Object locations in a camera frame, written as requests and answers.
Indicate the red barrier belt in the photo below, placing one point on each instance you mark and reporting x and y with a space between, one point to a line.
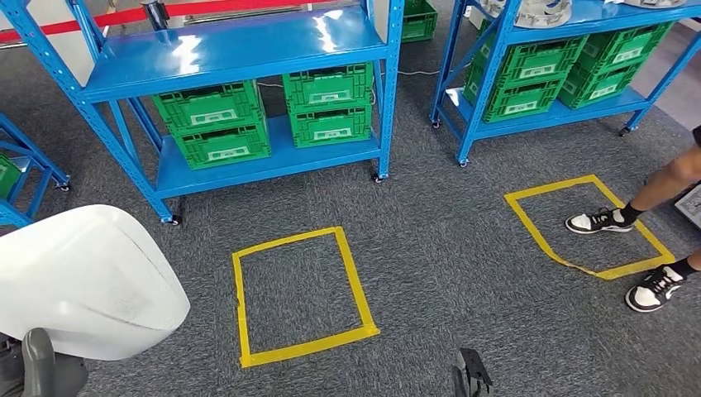
118 17

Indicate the white cabinet panel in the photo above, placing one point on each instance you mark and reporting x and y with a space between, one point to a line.
60 27

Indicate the grey flat device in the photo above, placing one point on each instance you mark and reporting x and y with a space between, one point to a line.
691 208

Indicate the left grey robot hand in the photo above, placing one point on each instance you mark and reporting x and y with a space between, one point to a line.
38 367

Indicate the green plastic crate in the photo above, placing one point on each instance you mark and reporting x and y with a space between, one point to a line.
328 90
536 63
208 109
624 49
419 24
8 175
517 104
224 148
602 87
331 129

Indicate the white plastic shell part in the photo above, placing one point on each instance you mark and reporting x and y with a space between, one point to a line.
654 3
82 279

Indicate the black-topped stanchion post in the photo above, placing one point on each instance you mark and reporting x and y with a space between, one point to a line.
156 13

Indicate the person's leg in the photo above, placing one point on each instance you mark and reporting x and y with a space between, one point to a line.
691 264
665 183

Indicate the right dark robot hand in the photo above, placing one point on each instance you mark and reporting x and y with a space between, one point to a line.
471 375

